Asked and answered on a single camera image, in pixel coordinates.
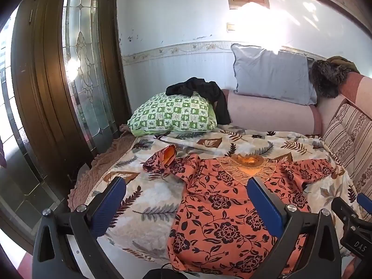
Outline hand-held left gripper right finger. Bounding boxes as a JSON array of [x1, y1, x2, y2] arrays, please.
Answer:
[[246, 177, 342, 279]]

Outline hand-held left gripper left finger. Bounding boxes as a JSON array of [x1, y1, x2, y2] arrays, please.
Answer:
[[32, 177, 127, 279]]

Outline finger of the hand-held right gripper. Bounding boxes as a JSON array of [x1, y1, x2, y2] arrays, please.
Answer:
[[331, 197, 372, 258], [357, 193, 372, 211]]

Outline orange floral garment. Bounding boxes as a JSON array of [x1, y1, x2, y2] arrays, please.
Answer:
[[143, 145, 342, 276]]

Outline pinkish-brown ruffled quilted cover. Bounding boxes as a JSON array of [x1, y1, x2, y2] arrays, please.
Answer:
[[67, 123, 140, 213]]

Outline leaf print fleece blanket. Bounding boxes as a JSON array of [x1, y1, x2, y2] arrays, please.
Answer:
[[87, 123, 362, 279]]

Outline striped sofa cushion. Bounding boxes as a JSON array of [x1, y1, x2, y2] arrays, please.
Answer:
[[322, 103, 372, 199]]

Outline pink sofa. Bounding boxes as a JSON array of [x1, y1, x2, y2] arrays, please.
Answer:
[[221, 73, 372, 204]]

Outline green checked pillow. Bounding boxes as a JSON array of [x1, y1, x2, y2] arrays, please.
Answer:
[[128, 91, 218, 136]]

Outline black garment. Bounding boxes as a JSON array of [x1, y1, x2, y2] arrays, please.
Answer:
[[166, 77, 231, 125]]

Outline dark furry cushion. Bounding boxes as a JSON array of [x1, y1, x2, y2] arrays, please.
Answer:
[[309, 60, 351, 99]]

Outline grey-blue pillow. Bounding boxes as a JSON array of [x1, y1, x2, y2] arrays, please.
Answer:
[[231, 43, 317, 106]]

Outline wooden door with leaded glass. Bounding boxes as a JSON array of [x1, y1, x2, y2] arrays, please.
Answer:
[[0, 0, 133, 249]]

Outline olive cloth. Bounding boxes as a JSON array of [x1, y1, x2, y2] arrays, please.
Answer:
[[327, 56, 361, 74]]

